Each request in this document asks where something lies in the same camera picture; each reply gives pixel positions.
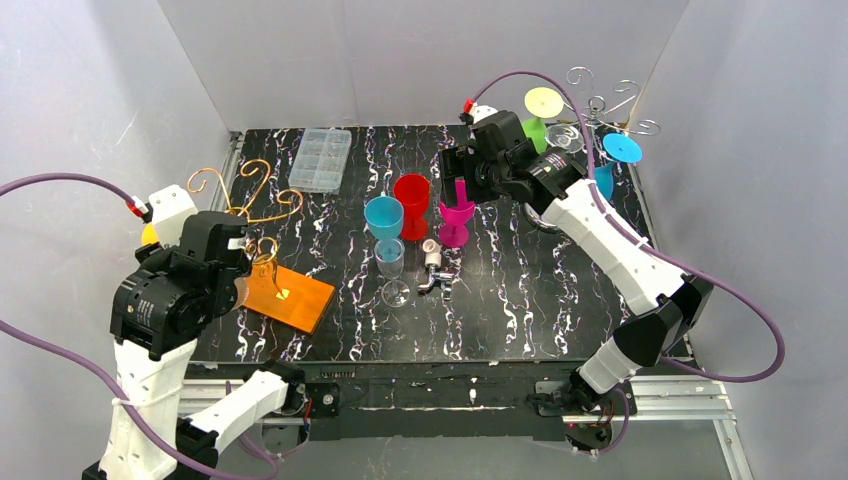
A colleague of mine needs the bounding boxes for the red wine glass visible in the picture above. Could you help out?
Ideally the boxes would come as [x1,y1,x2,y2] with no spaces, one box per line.
[393,174,431,241]

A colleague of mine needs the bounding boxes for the pink wine glass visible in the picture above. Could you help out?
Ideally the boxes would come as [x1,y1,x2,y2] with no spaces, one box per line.
[438,180,476,248]

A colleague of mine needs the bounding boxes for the light blue wine glass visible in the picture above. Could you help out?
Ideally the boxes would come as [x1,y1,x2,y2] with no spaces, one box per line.
[364,196,404,263]

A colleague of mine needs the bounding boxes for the clear wine glass gold rack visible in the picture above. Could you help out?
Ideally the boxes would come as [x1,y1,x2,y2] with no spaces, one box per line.
[374,238,411,308]

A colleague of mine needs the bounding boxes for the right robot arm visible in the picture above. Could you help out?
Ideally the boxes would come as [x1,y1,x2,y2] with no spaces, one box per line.
[439,110,713,410]

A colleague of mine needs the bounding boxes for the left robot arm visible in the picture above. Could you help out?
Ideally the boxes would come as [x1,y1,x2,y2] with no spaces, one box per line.
[81,211,305,479]

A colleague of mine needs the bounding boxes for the clear wine glass silver rack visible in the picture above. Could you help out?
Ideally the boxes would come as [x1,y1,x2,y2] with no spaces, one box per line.
[544,123,585,154]

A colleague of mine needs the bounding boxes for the green wine glass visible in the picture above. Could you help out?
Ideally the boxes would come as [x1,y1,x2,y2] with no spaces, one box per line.
[522,87,565,154]

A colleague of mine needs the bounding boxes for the blue wine glass silver rack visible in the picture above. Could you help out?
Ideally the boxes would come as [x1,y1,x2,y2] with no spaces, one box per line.
[594,133,643,200]

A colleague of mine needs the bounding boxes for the orange wooden rack base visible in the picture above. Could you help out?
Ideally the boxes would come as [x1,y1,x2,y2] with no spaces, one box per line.
[244,262,336,335]

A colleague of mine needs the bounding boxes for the orange yellow wine glass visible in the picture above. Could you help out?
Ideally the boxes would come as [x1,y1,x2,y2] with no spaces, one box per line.
[141,223,159,246]

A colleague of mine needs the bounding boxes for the clear plastic screw box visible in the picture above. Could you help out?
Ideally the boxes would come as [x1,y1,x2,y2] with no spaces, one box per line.
[288,128,352,194]

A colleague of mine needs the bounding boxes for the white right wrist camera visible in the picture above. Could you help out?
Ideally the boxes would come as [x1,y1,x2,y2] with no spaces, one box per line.
[459,98,498,126]

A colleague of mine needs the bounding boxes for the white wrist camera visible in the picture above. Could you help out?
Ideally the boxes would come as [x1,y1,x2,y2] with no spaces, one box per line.
[459,98,498,126]
[128,184,198,248]

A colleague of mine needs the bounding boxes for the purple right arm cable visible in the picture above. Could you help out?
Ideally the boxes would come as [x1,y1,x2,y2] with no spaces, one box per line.
[471,70,788,455]

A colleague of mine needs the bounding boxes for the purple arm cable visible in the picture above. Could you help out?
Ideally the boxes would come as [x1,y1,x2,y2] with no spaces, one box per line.
[0,172,286,480]
[471,70,788,455]

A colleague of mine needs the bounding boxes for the silver wire glass rack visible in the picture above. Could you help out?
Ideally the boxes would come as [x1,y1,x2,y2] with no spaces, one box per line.
[565,66,661,139]

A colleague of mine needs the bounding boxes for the gold wire glass rack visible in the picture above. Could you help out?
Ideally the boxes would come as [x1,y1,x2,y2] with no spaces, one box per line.
[187,158,306,303]

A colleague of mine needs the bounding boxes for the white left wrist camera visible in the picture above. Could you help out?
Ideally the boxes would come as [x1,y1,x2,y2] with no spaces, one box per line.
[128,184,198,248]

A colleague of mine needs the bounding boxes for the aluminium front rail frame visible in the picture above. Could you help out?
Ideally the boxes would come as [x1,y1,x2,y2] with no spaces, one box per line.
[178,360,757,480]

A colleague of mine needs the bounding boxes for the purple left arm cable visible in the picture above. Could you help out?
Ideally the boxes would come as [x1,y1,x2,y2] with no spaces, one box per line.
[0,172,286,480]

